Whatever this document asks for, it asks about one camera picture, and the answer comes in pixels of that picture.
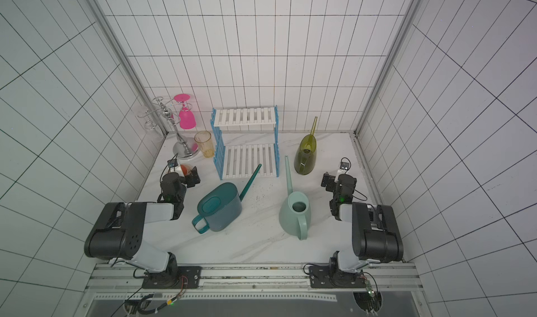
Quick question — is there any white blue two-tier shelf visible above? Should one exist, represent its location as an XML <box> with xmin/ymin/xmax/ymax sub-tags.
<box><xmin>211</xmin><ymin>106</ymin><xmax>281</xmax><ymax>180</ymax></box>

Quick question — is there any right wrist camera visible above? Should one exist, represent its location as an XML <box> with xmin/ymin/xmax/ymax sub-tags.
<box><xmin>338</xmin><ymin>158</ymin><xmax>352</xmax><ymax>174</ymax></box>

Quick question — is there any beige plate with red ball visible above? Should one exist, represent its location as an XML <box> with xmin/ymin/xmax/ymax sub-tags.
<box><xmin>174</xmin><ymin>165</ymin><xmax>189</xmax><ymax>177</ymax></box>

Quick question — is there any olive green translucent watering can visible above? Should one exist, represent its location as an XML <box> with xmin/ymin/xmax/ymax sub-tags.
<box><xmin>294</xmin><ymin>117</ymin><xmax>317</xmax><ymax>175</ymax></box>

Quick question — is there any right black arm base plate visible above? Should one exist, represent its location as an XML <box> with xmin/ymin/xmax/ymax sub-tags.
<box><xmin>302</xmin><ymin>263</ymin><xmax>366</xmax><ymax>289</ymax></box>

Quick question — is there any chrome glass holder stand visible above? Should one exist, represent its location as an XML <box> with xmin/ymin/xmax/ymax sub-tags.
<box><xmin>137</xmin><ymin>96</ymin><xmax>199</xmax><ymax>160</ymax></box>

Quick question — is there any amber translucent plastic cup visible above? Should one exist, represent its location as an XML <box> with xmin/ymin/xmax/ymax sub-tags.
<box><xmin>194</xmin><ymin>131</ymin><xmax>215</xmax><ymax>159</ymax></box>

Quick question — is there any dark teal watering can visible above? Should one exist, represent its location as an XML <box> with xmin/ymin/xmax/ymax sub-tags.
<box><xmin>192</xmin><ymin>164</ymin><xmax>262</xmax><ymax>234</ymax></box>

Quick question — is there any aluminium mounting rail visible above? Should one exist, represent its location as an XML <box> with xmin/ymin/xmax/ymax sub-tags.
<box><xmin>86</xmin><ymin>262</ymin><xmax>424</xmax><ymax>300</ymax></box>

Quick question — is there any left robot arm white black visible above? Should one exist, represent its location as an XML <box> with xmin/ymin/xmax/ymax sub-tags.
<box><xmin>84</xmin><ymin>166</ymin><xmax>201</xmax><ymax>289</ymax></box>

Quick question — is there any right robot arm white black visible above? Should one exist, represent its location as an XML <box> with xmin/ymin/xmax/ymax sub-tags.
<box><xmin>321</xmin><ymin>172</ymin><xmax>404</xmax><ymax>286</ymax></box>

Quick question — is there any mint green watering can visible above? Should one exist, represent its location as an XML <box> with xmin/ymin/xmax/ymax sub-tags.
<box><xmin>278</xmin><ymin>156</ymin><xmax>311</xmax><ymax>240</ymax></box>

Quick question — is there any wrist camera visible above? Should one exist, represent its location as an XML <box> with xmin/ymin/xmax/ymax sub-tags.
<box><xmin>167</xmin><ymin>158</ymin><xmax>180</xmax><ymax>170</ymax></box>
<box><xmin>338</xmin><ymin>158</ymin><xmax>352</xmax><ymax>174</ymax></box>

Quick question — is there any pink upside-down wine glass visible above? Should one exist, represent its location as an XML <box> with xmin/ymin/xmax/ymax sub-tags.
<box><xmin>173</xmin><ymin>93</ymin><xmax>197</xmax><ymax>130</ymax></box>

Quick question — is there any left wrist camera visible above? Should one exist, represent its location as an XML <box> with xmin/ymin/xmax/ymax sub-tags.
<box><xmin>167</xmin><ymin>158</ymin><xmax>180</xmax><ymax>170</ymax></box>

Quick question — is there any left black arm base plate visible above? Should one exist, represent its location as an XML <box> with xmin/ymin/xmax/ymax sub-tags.
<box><xmin>141</xmin><ymin>266</ymin><xmax>202</xmax><ymax>290</ymax></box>

